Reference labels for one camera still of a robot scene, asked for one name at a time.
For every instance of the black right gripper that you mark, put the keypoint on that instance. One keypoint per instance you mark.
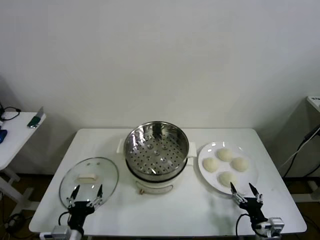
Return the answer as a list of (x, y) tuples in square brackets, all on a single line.
[(252, 207)]

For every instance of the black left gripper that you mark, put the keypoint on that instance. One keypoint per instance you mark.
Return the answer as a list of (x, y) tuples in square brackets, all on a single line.
[(78, 212)]

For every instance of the white steamed baozi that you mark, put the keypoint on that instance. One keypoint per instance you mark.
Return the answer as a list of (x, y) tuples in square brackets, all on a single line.
[(240, 164), (210, 165), (224, 154), (227, 178)]

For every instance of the round glass lid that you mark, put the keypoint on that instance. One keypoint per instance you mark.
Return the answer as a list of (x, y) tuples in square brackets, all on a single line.
[(105, 170)]

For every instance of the stainless steel steamer basket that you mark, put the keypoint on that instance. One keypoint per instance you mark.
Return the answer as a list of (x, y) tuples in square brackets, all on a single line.
[(140, 140)]

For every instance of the white round plate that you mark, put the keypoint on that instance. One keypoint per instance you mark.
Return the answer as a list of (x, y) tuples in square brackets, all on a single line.
[(207, 152)]

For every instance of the white electric cooker pot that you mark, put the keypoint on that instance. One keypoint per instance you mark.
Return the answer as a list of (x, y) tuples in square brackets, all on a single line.
[(152, 186)]

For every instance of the white cabinet stand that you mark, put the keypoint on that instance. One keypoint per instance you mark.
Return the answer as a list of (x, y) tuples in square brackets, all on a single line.
[(300, 125)]

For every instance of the white side table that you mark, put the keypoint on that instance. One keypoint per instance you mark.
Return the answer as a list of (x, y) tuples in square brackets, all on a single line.
[(15, 130)]

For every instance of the blue object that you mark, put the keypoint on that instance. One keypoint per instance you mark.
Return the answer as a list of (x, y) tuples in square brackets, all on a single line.
[(2, 136)]

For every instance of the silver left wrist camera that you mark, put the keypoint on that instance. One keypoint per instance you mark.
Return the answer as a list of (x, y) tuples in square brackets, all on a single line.
[(61, 233)]

